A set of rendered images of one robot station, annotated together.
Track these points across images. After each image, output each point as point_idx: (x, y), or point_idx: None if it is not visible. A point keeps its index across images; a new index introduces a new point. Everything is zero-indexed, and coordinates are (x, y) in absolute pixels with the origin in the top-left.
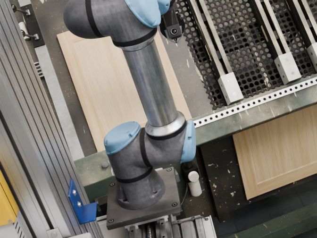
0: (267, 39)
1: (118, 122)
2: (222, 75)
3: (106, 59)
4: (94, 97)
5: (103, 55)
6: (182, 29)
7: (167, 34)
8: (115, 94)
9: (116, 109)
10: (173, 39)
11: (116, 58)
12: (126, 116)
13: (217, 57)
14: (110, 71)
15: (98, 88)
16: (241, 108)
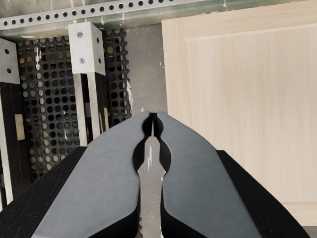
0: (17, 115)
1: (288, 43)
2: (90, 72)
3: (271, 157)
4: (316, 99)
5: (276, 166)
6: (58, 182)
7: (214, 179)
8: (276, 94)
9: (283, 67)
10: (165, 127)
11: (254, 153)
12: (271, 50)
13: (90, 105)
14: (271, 136)
15: (303, 112)
16: (78, 10)
